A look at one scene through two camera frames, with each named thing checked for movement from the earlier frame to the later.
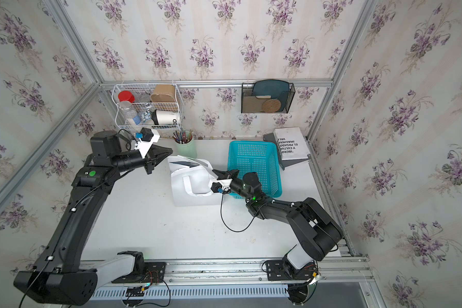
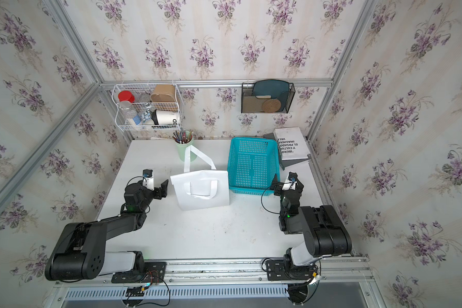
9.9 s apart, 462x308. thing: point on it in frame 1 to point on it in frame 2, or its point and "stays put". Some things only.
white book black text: x=290 y=143 stays put
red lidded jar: x=126 y=95 stays put
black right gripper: x=228 y=174 to x=278 y=187
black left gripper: x=152 y=160 to x=159 y=196
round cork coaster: x=271 y=105 stays put
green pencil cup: x=185 y=145 stays put
